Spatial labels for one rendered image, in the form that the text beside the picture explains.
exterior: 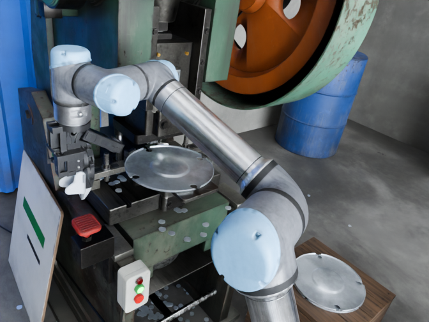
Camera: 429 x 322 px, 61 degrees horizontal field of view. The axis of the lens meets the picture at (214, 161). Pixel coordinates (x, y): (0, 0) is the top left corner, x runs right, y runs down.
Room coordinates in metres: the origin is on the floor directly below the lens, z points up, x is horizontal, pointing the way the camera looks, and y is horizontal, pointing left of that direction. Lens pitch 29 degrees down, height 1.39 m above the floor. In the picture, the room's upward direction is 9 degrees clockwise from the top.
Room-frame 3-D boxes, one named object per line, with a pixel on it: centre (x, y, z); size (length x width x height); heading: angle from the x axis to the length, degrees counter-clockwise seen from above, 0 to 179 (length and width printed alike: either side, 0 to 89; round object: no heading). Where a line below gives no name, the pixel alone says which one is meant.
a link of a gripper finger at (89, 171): (0.71, 0.29, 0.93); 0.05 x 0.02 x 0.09; 45
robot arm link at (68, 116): (0.71, 0.31, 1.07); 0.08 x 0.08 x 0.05
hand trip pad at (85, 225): (0.73, 0.30, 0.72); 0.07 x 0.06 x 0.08; 45
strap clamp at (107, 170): (1.00, 0.35, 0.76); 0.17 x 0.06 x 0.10; 135
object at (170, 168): (1.03, 0.14, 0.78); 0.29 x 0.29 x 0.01
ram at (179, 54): (1.09, 0.20, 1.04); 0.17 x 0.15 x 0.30; 45
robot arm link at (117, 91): (0.68, 0.22, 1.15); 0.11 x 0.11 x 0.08; 62
